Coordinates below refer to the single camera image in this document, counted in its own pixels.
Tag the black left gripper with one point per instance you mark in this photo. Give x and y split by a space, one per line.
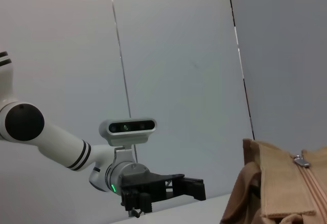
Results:
143 185

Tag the khaki canvas food bag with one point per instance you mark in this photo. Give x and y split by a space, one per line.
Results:
283 188

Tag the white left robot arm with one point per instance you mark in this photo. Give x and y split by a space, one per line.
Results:
58 142

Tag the metal zipper pull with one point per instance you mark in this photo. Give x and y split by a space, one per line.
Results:
301 161

